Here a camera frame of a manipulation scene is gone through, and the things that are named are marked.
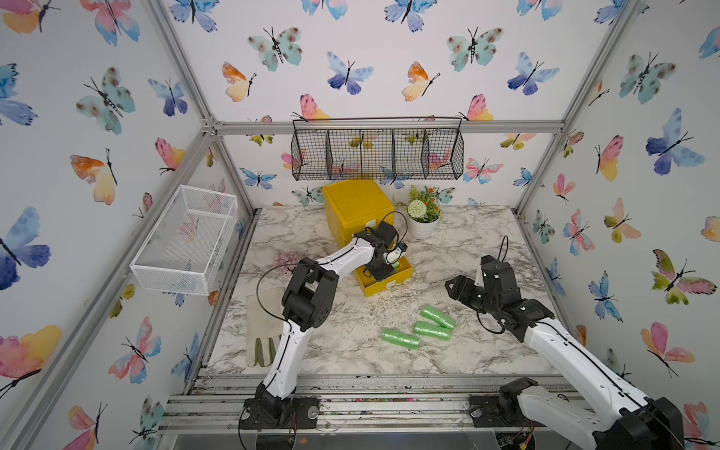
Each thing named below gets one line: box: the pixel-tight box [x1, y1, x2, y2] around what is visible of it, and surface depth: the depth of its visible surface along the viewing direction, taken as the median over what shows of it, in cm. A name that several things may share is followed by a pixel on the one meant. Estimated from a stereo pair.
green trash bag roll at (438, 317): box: [420, 304, 457, 330], surface depth 90 cm
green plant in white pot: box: [406, 184, 442, 240], surface depth 106 cm
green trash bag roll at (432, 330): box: [413, 320, 452, 342], surface depth 88 cm
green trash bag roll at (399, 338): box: [380, 328, 420, 350], surface depth 86 cm
